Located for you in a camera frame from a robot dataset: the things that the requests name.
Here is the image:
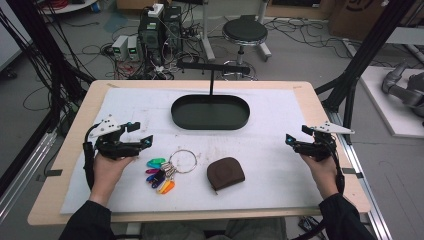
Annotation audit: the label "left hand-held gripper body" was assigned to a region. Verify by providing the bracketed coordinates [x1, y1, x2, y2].
[87, 114, 141, 160]

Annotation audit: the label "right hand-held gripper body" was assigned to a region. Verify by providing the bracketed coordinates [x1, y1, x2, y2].
[294, 120, 356, 163]

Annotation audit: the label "key ring with coloured tags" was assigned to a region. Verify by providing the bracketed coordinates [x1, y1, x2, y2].
[144, 149, 198, 195]

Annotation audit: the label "black oval tray with hanger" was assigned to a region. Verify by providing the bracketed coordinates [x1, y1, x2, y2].
[170, 59, 251, 131]

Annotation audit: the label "brown coin purse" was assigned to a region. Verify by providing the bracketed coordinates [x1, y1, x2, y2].
[206, 156, 246, 193]

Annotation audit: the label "person's left hand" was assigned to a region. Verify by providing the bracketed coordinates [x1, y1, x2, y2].
[89, 153, 138, 207]

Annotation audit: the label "person's right hand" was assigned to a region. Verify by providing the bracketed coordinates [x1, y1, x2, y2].
[299, 153, 339, 200]

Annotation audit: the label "white power supply unit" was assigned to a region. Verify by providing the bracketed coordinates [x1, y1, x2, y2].
[127, 35, 141, 62]
[111, 34, 129, 62]

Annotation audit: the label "white floor board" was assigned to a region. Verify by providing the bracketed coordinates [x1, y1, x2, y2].
[359, 65, 424, 139]

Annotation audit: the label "large black computer tower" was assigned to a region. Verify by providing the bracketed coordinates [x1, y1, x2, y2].
[138, 6, 165, 65]

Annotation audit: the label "white metal desk leg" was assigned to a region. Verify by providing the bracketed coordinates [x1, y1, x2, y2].
[255, 0, 273, 63]
[199, 0, 217, 63]

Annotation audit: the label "narrow black computer tower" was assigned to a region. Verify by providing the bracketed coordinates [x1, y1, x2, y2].
[163, 4, 184, 54]

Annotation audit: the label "person's legs in grey trousers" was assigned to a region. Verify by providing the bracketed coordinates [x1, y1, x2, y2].
[139, 217, 288, 240]

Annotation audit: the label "black round stool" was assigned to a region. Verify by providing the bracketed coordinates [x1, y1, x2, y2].
[221, 18, 269, 81]

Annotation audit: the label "white power adapter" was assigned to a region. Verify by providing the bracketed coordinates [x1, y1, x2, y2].
[147, 3, 165, 18]

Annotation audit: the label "cardboard box with black logo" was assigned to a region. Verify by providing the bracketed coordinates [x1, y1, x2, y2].
[328, 0, 389, 42]

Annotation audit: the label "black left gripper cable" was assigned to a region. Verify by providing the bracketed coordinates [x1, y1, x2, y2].
[82, 124, 99, 191]

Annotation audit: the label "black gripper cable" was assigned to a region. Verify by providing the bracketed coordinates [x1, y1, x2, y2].
[82, 124, 99, 191]
[328, 136, 346, 196]

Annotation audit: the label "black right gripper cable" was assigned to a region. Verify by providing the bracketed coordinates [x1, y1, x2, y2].
[328, 136, 346, 196]

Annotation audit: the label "aluminium rail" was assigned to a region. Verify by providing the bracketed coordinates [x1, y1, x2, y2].
[0, 129, 59, 223]
[328, 111, 394, 240]

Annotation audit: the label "black frame post with cables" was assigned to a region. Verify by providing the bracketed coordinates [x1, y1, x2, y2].
[6, 0, 96, 111]

